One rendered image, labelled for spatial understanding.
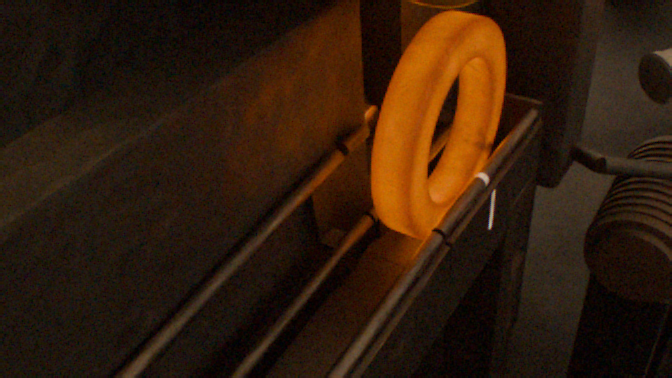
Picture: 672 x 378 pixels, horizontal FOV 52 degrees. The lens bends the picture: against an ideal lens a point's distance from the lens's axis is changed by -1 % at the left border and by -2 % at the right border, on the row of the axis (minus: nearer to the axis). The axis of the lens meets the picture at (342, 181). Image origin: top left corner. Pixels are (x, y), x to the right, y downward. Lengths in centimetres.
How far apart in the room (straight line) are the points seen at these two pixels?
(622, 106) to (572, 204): 48
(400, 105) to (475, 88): 14
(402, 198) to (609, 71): 180
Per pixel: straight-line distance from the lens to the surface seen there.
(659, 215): 86
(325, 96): 51
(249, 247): 47
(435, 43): 51
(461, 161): 62
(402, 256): 58
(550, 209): 168
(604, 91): 216
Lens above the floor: 107
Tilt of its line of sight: 38 degrees down
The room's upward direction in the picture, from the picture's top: 4 degrees counter-clockwise
